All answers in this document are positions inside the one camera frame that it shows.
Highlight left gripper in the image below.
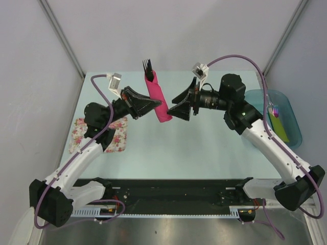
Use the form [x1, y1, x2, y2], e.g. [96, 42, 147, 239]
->
[103, 86, 161, 127]

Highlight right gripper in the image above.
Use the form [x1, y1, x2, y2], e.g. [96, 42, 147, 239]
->
[167, 77, 230, 121]

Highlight pink paper napkin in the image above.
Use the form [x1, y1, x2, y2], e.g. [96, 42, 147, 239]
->
[145, 71, 173, 124]

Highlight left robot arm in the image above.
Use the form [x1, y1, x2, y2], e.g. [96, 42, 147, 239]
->
[29, 86, 161, 229]

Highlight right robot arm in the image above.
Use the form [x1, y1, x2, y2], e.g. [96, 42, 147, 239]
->
[168, 73, 325, 211]

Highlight floral tray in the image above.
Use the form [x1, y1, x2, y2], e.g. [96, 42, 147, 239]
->
[68, 117, 128, 154]

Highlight iridescent fork in bin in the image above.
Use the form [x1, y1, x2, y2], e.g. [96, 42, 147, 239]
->
[272, 105, 279, 118]

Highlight teal plastic bin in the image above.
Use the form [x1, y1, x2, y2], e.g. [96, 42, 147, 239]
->
[245, 88, 303, 150]

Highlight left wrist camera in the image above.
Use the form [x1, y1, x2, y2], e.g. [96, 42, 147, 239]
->
[106, 72, 122, 98]

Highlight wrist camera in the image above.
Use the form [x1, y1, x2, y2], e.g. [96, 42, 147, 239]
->
[192, 62, 209, 89]
[106, 72, 122, 98]

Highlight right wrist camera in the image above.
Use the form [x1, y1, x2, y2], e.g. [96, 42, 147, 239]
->
[192, 62, 209, 89]

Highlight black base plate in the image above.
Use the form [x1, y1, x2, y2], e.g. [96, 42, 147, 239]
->
[102, 179, 263, 216]

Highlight white cable duct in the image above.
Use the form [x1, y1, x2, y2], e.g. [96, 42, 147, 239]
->
[71, 207, 101, 217]

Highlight aluminium frame rail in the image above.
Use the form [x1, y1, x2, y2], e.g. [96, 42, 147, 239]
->
[263, 189, 315, 211]

